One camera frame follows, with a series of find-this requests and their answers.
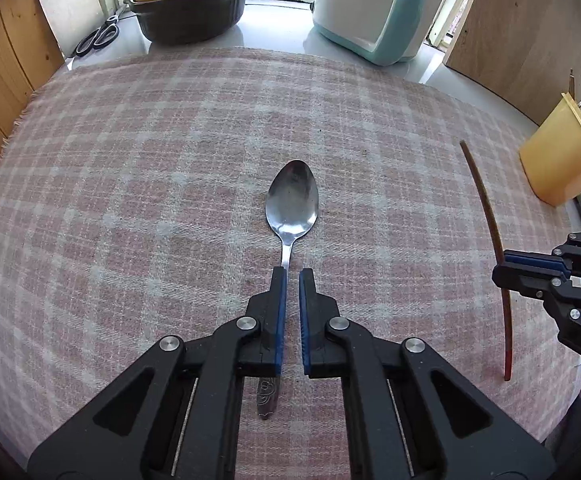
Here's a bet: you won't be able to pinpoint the yellow plastic container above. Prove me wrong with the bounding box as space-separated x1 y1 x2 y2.
519 91 581 207

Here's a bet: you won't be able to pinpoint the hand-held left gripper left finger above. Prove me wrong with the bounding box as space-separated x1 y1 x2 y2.
28 266 288 480

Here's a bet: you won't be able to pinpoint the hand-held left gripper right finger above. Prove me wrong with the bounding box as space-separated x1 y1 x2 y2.
297 268 556 480

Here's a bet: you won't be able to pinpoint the teal and white electric cooker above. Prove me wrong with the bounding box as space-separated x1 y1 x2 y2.
311 0 451 67

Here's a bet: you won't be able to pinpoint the white cutting board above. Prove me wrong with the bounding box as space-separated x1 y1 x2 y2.
31 0 108 58

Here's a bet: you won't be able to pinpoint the metal spoon with patterned handle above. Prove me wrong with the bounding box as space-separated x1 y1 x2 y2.
256 159 319 421

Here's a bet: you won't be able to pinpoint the black handled scissors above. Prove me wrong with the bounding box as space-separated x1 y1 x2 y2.
74 15 121 58

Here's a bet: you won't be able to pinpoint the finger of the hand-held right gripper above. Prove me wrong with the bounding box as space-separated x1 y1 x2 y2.
491 266 581 300
503 230 581 277

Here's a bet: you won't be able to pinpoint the light wooden board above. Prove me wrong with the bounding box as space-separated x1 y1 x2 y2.
443 0 581 128

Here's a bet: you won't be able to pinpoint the pink plaid cloth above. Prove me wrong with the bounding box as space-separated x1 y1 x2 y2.
0 46 581 480

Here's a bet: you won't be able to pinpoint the black pot with yellow lid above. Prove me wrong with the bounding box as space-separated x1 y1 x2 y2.
123 0 265 46

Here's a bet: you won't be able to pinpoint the pine wood panel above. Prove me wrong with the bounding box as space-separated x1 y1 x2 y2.
0 0 66 188

